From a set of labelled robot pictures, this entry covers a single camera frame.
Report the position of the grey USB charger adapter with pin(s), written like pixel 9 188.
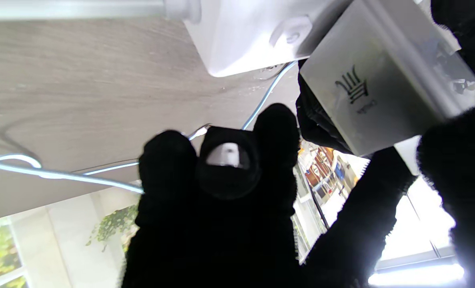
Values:
pixel 389 76

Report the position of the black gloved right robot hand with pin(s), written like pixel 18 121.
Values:
pixel 221 240

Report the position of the black stand pole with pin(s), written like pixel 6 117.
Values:
pixel 317 204

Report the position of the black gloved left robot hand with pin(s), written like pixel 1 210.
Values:
pixel 469 36

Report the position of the printed garden window backdrop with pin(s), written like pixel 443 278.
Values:
pixel 61 240

